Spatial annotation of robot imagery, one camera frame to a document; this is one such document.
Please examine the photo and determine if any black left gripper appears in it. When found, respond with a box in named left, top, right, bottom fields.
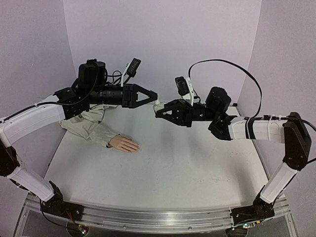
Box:
left=89, top=82, right=160, bottom=108

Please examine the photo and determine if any white nail polish bottle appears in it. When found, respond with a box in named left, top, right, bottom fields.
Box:
left=153, top=103, right=164, bottom=113

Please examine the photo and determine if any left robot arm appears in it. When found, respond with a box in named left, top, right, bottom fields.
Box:
left=0, top=58, right=158, bottom=221

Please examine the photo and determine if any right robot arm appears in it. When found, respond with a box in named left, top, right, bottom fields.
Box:
left=154, top=87, right=312, bottom=228

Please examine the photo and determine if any mannequin hand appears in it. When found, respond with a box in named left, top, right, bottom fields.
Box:
left=108, top=135, right=140, bottom=153

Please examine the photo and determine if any beige jacket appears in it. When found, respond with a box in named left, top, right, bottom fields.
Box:
left=59, top=105, right=119, bottom=148

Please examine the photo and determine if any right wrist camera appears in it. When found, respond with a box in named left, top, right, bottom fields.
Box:
left=175, top=77, right=198, bottom=106

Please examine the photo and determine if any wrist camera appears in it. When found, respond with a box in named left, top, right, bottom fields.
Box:
left=120, top=58, right=141, bottom=87
left=175, top=77, right=198, bottom=106

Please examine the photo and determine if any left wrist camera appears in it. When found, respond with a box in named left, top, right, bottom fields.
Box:
left=120, top=58, right=141, bottom=87

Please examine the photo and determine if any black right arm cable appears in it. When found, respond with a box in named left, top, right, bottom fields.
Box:
left=188, top=58, right=316, bottom=163

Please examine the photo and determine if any aluminium back table rail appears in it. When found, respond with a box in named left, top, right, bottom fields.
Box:
left=149, top=101, right=237, bottom=107

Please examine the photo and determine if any aluminium front rail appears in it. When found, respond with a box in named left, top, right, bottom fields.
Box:
left=14, top=195, right=298, bottom=237

